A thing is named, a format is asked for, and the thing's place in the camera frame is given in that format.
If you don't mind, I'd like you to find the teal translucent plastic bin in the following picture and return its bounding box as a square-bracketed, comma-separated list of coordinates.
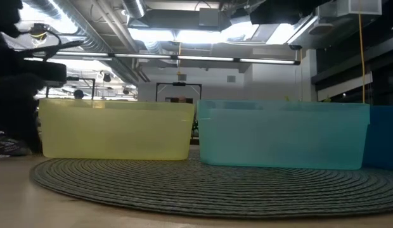
[196, 99, 371, 171]

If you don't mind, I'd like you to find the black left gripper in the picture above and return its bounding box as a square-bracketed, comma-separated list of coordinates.
[0, 60, 68, 155]

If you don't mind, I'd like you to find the long ceiling light strip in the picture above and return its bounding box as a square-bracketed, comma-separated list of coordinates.
[55, 50, 301, 66]

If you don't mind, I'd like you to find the blue plastic bin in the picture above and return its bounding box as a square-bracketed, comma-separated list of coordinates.
[361, 104, 393, 172]

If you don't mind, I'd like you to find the yellow hanging cable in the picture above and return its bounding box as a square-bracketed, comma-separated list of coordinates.
[358, 0, 366, 105]

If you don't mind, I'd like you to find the round grey woven placemat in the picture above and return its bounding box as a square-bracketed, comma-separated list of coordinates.
[30, 148, 393, 220]

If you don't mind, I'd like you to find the yellow translucent plastic bin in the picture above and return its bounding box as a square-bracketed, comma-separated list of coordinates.
[37, 98, 196, 161]

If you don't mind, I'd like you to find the white ceiling box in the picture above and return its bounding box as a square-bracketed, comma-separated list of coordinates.
[337, 0, 383, 17]

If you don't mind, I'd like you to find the silver round ventilation duct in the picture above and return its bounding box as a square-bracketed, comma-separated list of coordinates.
[122, 0, 146, 19]

